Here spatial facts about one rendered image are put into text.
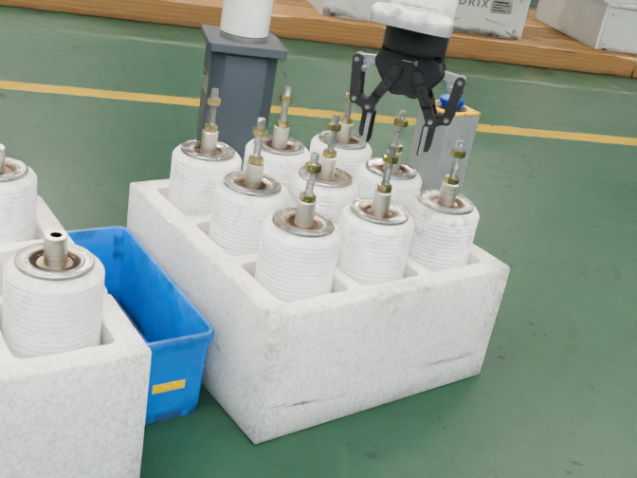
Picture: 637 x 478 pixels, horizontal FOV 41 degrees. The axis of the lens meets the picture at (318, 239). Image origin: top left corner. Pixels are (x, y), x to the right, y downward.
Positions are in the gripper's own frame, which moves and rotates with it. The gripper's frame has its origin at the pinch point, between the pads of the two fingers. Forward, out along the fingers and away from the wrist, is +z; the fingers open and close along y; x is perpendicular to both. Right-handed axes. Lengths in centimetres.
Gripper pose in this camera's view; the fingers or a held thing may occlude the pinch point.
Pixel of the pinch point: (394, 137)
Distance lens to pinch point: 105.4
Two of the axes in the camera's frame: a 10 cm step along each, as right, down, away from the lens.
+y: -9.4, -2.7, 1.9
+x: -2.9, 3.7, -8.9
